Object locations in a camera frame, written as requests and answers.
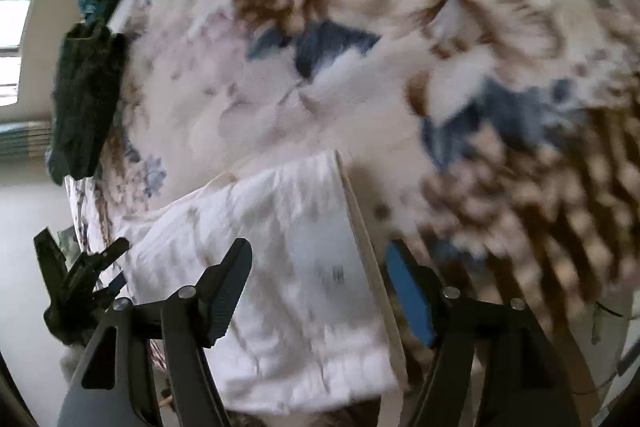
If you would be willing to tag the white pants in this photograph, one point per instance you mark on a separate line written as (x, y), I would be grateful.
(280, 297)

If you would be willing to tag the window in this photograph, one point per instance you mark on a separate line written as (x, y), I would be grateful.
(17, 22)

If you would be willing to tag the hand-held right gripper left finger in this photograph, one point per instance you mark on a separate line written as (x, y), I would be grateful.
(229, 297)

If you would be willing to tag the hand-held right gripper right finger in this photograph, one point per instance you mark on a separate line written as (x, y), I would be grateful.
(411, 297)

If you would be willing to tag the folded dark jeans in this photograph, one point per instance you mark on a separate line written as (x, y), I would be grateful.
(85, 107)

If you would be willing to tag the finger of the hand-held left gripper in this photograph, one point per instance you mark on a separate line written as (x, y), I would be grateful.
(97, 259)
(49, 267)

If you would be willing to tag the floral bedspread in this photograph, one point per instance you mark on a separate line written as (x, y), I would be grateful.
(400, 72)

